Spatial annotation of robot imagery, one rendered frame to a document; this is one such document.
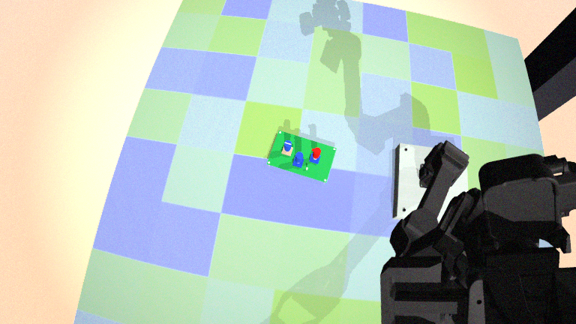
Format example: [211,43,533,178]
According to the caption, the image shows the green circuit board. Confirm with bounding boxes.
[267,130,337,184]

